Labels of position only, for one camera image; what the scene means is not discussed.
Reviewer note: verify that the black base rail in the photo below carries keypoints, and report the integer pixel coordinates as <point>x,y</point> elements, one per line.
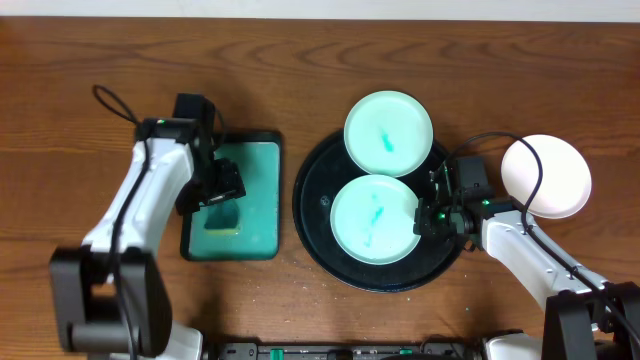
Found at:
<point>252,349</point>

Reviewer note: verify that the round black tray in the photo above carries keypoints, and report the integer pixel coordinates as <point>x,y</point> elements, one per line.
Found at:
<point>324,172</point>

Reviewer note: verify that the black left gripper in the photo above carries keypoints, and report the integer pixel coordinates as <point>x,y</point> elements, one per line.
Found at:
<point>215,195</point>

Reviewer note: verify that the black rectangular soap tray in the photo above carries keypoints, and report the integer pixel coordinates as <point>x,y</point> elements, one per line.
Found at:
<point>258,156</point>

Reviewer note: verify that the mint green plate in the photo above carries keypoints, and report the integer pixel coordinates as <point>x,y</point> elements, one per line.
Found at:
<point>372,219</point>

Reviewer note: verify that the white plate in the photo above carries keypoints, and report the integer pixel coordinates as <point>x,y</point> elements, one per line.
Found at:
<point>566,183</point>

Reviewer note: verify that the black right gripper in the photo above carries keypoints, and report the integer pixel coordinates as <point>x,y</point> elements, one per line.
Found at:
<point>425,218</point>

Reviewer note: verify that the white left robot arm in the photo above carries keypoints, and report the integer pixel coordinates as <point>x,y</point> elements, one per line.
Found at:
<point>109,298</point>

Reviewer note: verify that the mint plate with stain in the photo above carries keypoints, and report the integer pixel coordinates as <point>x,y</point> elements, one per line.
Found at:
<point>388,133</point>

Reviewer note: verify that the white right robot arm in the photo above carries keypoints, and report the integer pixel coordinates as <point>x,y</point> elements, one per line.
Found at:
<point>585,315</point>

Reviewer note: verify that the dark green sponge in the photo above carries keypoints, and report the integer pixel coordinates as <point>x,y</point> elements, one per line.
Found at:
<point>223,218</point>

